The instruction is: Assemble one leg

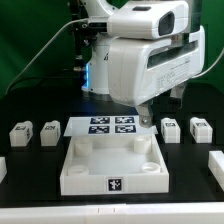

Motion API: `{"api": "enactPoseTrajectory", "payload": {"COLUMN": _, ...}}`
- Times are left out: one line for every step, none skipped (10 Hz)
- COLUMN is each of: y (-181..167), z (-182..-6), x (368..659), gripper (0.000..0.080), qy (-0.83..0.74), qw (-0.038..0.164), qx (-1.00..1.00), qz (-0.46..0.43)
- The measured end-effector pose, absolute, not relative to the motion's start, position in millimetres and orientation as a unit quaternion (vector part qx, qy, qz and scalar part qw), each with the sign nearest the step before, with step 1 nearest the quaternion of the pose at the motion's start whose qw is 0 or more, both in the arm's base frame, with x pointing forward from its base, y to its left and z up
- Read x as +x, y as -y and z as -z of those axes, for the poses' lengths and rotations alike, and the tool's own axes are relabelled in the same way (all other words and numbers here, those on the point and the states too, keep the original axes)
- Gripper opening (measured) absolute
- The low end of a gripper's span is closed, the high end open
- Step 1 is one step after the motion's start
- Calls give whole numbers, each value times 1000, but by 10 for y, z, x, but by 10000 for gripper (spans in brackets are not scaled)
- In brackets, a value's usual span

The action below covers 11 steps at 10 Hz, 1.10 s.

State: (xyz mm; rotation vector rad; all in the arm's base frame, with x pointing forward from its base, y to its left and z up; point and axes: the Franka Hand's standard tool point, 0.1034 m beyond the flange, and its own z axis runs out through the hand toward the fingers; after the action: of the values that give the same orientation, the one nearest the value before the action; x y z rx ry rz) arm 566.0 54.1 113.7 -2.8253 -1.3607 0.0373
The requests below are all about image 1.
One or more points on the white obstacle block left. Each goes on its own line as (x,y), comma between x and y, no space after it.
(3,168)

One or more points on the white obstacle block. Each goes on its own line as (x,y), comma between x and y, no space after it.
(3,168)
(216,166)

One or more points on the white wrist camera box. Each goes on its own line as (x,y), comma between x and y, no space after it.
(149,19)

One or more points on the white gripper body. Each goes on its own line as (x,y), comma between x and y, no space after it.
(139,70)

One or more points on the white marker base sheet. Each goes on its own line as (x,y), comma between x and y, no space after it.
(106,125)

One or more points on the white square tabletop part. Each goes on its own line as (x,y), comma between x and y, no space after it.
(123,164)

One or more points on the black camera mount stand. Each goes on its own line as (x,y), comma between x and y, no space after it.
(77,9)

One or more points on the dark camera on base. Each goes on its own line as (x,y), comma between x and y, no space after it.
(96,26)

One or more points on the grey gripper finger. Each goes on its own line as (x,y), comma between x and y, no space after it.
(145,115)
(176,95)

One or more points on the white obstacle block right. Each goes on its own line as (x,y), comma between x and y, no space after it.
(216,166)

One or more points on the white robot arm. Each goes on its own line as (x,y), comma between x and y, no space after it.
(97,67)

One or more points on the white front rail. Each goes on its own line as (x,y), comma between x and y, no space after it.
(167,213)

